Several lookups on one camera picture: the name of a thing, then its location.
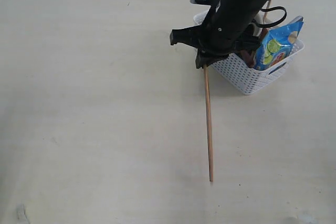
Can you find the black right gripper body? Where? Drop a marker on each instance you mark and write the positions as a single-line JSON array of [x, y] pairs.
[[223, 30]]

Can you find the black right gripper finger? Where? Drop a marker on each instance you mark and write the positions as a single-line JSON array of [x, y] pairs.
[[206, 59]]

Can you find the wooden chopstick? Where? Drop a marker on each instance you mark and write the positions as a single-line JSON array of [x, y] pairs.
[[266, 12], [208, 125]]

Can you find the red-brown wooden spoon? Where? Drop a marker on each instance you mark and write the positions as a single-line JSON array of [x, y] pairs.
[[247, 58]]

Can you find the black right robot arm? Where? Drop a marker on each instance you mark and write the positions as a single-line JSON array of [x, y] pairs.
[[222, 31]]

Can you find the cream ceramic bowl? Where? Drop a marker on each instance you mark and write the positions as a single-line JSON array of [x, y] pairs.
[[254, 26]]

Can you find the red-brown wooden bowl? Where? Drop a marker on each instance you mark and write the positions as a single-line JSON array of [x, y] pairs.
[[263, 34]]

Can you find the white plastic woven basket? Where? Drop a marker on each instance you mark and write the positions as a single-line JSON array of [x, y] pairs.
[[248, 80]]

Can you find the blue snack bag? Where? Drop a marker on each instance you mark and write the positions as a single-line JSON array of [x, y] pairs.
[[277, 45]]

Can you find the stainless steel spoon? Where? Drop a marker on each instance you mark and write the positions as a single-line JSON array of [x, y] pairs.
[[296, 19]]

